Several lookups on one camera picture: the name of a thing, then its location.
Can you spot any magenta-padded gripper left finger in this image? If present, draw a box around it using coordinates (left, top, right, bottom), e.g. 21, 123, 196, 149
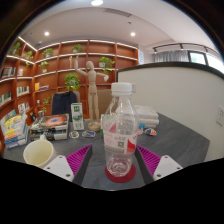
43, 144, 94, 187

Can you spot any orange wooden shelf unit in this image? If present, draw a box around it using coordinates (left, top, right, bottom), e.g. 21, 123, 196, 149
0, 35, 140, 125

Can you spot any wooden artist mannequin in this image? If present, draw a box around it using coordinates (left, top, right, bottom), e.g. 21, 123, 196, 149
73, 54, 110, 132

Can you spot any dark book stack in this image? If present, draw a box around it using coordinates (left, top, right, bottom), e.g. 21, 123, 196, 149
28, 113, 71, 141

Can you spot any flat round red coaster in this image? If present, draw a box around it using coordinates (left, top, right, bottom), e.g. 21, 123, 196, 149
104, 162, 137, 184

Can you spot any clear plastic water bottle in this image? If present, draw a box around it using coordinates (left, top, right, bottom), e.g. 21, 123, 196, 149
101, 81, 140, 178

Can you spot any green and white carton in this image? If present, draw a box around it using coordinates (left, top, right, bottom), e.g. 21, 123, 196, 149
70, 102, 86, 131

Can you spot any grey curtain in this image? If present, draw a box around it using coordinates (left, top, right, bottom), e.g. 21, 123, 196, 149
153, 49, 190, 64

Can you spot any colourful book stack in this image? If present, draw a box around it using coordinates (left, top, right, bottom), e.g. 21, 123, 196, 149
0, 112, 30, 150

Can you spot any glass window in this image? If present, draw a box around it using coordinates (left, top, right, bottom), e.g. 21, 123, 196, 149
187, 49, 224, 73

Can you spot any ceiling air vent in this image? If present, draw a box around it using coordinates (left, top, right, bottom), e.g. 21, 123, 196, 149
102, 7, 133, 18

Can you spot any white wall socket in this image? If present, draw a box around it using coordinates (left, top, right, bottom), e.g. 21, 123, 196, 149
215, 105, 224, 127

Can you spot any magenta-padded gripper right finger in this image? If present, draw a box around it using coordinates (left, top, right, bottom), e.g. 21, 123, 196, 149
134, 144, 184, 185

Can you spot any dark blue chair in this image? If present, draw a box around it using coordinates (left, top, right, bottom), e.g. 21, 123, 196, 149
51, 90, 81, 116

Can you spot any round printed badge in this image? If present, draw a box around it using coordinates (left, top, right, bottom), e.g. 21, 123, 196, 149
81, 129, 97, 139
68, 130, 81, 140
143, 127, 158, 137

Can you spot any white box stack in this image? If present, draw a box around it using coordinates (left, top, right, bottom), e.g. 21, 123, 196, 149
132, 105, 160, 130

